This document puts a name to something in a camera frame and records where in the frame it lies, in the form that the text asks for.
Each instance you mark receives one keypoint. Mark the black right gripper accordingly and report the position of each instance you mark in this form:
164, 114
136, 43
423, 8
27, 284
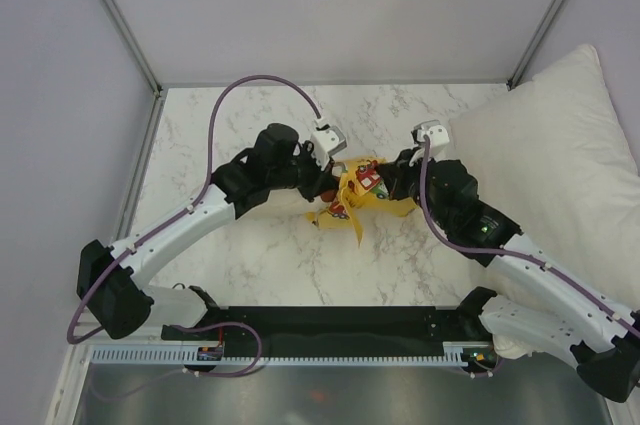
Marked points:
399, 171

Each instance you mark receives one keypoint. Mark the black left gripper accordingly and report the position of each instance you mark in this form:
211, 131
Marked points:
319, 179

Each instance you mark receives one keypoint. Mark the yellow cartoon-print pillowcase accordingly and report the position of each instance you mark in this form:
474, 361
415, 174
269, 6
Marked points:
359, 187

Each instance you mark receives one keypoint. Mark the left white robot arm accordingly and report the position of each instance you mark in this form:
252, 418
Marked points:
114, 281

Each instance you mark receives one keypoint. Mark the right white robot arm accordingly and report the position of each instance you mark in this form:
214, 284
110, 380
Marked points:
593, 334

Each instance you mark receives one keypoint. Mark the large white pillow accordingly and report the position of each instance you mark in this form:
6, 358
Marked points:
552, 156

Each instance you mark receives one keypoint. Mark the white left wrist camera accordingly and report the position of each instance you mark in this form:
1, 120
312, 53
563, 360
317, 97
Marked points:
327, 140

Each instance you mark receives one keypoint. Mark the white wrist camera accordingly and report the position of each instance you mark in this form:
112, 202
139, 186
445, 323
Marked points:
327, 140
431, 133

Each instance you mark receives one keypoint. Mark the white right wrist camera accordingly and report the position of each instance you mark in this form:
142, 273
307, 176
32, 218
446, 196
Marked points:
431, 133

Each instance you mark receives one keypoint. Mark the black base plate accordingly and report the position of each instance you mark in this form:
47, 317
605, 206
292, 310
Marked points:
336, 331

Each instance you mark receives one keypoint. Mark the white slotted cable duct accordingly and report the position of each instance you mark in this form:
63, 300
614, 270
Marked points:
451, 354

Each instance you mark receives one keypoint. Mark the right aluminium frame post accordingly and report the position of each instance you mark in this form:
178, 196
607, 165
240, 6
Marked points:
545, 25

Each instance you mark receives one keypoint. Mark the aluminium frame post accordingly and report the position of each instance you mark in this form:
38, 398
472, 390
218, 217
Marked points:
122, 27
545, 25

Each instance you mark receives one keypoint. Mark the left aluminium frame post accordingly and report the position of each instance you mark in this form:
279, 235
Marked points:
122, 27

